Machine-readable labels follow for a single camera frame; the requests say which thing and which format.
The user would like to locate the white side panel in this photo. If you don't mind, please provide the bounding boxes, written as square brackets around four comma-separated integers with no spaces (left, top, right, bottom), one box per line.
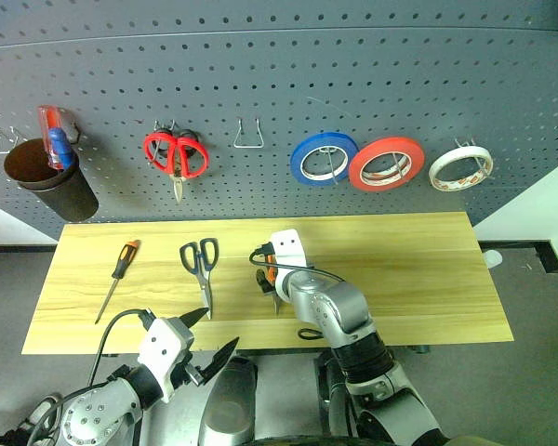
[472,152,558,243]

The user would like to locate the silver wire loop hook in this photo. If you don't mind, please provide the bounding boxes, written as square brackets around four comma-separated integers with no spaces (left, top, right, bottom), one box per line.
[232,118,265,150]

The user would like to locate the dark silver rounded shape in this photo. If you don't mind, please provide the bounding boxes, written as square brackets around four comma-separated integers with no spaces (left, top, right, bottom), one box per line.
[197,355,259,446]

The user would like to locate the orange black pliers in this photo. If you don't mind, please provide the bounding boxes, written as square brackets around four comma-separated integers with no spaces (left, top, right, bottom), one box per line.
[264,254,283,318]

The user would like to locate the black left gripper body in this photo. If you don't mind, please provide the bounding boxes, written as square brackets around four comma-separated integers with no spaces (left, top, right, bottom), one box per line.
[169,316,206,389]

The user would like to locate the silver pegboard hook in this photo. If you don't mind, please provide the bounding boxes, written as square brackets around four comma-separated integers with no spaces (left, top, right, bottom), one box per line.
[152,119,177,140]
[390,152,410,180]
[319,144,350,185]
[454,138,494,180]

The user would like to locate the black cup holder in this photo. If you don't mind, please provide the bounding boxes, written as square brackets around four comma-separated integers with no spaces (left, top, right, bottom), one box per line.
[3,138,100,223]

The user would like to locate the red blue tool in case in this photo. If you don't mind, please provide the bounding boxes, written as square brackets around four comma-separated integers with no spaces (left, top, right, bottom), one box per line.
[36,105,74,171]

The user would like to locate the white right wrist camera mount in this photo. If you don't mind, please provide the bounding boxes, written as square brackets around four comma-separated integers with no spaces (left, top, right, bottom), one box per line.
[268,229,309,301]

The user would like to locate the white tape roll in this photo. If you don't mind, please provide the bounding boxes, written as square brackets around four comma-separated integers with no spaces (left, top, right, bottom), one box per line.
[428,145,495,192]

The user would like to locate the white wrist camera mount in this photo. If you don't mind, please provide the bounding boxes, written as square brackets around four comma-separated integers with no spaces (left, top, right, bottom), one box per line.
[268,229,309,301]
[137,318,190,404]

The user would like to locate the red handled scissors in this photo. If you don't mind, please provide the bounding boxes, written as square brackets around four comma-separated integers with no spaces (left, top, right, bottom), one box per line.
[142,130,211,204]

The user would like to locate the black metal frame rail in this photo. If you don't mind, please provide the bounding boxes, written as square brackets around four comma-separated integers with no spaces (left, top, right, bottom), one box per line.
[0,243,57,255]

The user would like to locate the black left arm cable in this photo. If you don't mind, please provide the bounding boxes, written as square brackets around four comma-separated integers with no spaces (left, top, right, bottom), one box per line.
[86,308,157,387]

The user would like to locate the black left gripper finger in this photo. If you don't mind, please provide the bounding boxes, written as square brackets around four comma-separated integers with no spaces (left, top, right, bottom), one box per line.
[199,336,241,387]
[179,306,209,329]

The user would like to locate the red tape roll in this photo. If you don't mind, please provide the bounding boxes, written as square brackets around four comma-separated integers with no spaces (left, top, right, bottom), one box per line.
[347,136,426,193]

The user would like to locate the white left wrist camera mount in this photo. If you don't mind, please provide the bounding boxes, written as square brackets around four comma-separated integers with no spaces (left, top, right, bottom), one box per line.
[137,318,190,404]

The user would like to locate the blue tape roll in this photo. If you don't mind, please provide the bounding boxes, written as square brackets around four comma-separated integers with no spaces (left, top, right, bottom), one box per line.
[289,130,360,189]

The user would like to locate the dark blue handled scissors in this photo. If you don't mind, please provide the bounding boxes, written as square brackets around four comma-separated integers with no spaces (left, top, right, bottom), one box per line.
[179,237,219,321]

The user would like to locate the grey metal pegboard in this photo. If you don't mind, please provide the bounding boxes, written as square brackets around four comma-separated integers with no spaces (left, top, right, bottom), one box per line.
[0,0,558,241]

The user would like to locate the orange black screwdriver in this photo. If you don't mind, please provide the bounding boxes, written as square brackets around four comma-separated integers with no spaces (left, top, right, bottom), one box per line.
[94,239,142,325]

